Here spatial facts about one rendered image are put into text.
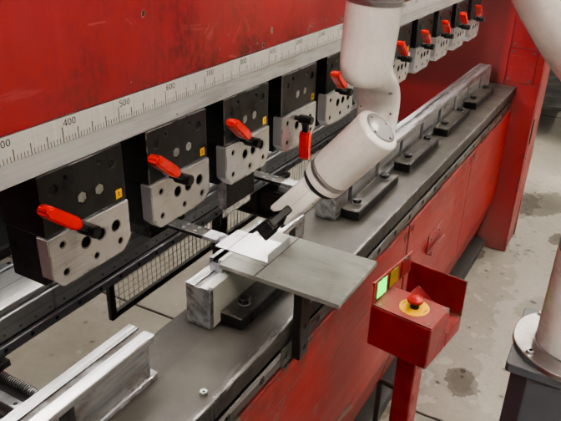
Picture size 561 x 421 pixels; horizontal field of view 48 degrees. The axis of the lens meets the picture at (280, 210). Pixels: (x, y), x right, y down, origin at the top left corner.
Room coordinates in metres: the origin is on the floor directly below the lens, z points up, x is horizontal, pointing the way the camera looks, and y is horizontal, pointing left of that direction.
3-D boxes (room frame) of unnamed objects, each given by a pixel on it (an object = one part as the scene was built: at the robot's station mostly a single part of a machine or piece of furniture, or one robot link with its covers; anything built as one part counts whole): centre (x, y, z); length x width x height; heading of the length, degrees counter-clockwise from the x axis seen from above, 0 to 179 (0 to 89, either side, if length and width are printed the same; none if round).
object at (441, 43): (2.18, -0.49, 1.26); 0.15 x 0.09 x 0.17; 150
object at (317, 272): (1.09, -0.04, 1.00); 0.26 x 0.18 x 0.01; 60
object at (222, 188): (1.16, 0.09, 1.13); 0.10 x 0.02 x 0.10; 150
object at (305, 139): (1.26, -0.04, 1.20); 0.04 x 0.02 x 0.10; 60
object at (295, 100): (1.31, 0.00, 1.26); 0.15 x 0.09 x 0.17; 150
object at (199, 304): (1.21, 0.06, 0.92); 0.39 x 0.06 x 0.10; 150
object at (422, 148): (2.01, -0.46, 0.89); 0.30 x 0.05 x 0.03; 150
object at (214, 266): (1.18, 0.08, 0.98); 0.20 x 0.03 x 0.03; 150
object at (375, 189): (1.66, -0.26, 0.89); 0.30 x 0.05 x 0.03; 150
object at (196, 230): (1.24, 0.23, 1.01); 0.26 x 0.12 x 0.05; 60
